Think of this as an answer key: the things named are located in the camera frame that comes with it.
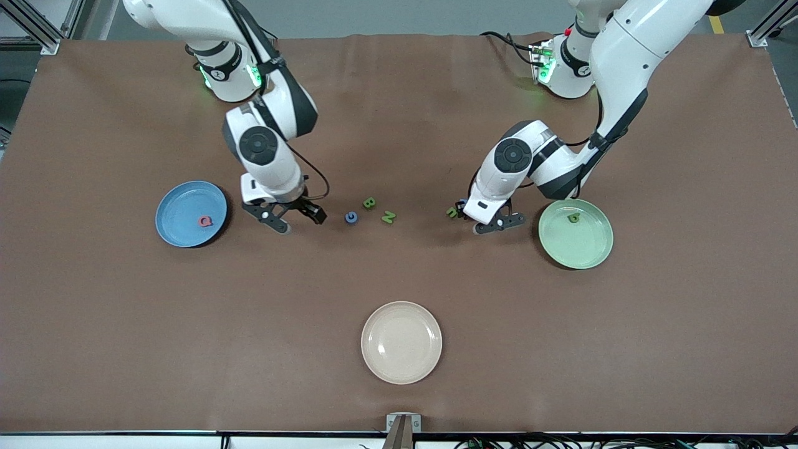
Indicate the blue letter G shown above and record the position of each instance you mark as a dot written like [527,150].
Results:
[346,217]

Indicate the blue plate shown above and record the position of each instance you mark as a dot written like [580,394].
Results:
[181,212]

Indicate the green letter u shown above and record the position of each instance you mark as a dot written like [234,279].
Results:
[452,214]

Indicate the green letter N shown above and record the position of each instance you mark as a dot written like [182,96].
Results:
[388,217]

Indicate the red letter Q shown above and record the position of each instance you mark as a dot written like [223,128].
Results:
[201,221]

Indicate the green plate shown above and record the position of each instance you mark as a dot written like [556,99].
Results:
[576,243]

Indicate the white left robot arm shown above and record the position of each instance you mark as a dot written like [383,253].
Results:
[648,37]

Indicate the grey metal camera bracket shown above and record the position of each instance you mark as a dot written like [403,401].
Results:
[403,436]

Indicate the green letter B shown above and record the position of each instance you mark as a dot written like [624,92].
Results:
[367,202]
[572,219]

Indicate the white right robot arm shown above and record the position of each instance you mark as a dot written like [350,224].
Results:
[181,19]

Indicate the beige plate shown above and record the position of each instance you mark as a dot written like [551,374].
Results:
[401,343]

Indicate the brown table mat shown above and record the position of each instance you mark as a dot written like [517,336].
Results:
[249,312]

